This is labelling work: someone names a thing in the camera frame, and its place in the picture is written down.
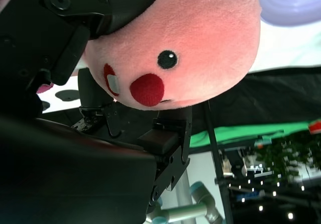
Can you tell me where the lavender round plate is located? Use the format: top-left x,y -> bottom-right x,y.
258,0 -> 321,29

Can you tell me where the black stand pole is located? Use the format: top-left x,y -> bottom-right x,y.
202,100 -> 235,224

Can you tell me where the silver metal post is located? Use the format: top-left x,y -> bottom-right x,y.
175,170 -> 195,208

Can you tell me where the black backdrop curtain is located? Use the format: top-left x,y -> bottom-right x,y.
190,67 -> 321,141

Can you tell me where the red box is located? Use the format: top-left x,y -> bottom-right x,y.
307,119 -> 321,135

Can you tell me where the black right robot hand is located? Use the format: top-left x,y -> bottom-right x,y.
0,0 -> 194,224

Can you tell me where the pink plush beaver doll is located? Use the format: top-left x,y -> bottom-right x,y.
0,0 -> 262,112

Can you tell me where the green cloth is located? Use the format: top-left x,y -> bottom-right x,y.
189,120 -> 311,149

